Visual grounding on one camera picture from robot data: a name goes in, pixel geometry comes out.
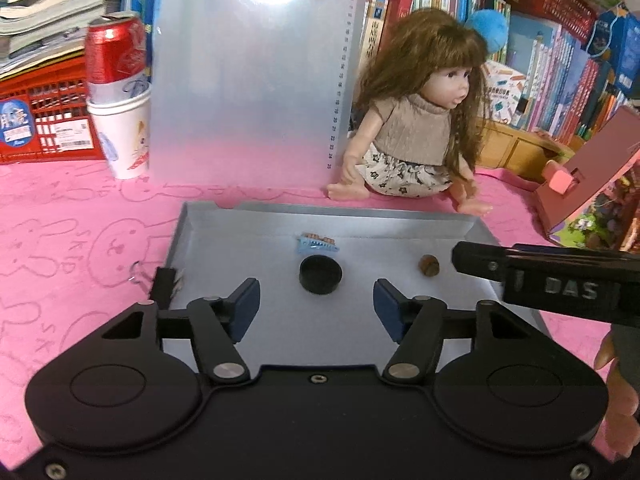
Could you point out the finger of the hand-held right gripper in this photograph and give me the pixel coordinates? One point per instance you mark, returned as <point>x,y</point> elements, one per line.
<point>480,262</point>

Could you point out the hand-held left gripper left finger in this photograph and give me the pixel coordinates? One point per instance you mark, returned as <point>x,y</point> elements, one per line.
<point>245,310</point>

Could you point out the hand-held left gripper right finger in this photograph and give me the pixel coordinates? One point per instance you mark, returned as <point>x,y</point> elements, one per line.
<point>389,310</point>

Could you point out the brown walnut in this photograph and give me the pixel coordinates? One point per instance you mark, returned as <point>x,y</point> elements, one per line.
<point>429,266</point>

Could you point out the white cardboard box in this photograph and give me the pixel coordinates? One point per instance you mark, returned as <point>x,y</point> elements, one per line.
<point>240,240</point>

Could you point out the black round cup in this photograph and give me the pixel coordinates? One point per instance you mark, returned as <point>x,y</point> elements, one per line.
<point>320,275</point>

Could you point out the person's right hand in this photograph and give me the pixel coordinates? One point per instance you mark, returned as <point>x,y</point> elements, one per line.
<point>625,410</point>

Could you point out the black binder clip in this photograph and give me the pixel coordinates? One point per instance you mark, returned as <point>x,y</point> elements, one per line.
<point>165,285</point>

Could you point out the pink triangular toy box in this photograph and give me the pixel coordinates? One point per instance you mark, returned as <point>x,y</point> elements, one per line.
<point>600,180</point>

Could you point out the wooden drawer box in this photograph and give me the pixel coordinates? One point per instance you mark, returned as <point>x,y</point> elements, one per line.
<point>520,152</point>

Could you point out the long-haired baby doll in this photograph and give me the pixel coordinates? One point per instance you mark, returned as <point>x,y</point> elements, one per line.
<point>410,125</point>

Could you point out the pink rabbit print blanket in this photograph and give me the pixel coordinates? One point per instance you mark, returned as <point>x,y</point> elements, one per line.
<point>60,240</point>

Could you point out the row of upright books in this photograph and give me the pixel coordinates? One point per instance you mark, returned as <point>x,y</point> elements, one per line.
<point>555,70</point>

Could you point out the white paper cup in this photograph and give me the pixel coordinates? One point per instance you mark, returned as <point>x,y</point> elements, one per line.
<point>122,135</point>

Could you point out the translucent plastic clipboard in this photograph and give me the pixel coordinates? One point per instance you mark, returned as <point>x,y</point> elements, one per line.
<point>250,85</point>

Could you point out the big blue plush toy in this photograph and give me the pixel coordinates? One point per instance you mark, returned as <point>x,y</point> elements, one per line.
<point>487,30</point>

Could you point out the tall blue carton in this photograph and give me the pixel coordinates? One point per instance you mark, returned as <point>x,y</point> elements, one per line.
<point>617,45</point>

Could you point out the red plastic basket blue sticker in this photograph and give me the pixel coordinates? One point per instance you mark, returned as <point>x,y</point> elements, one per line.
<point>50,120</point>

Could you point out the red drink can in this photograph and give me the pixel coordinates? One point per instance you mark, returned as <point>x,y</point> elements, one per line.
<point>117,55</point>

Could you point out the stack of worn books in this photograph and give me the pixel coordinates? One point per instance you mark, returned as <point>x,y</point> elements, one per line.
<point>45,5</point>

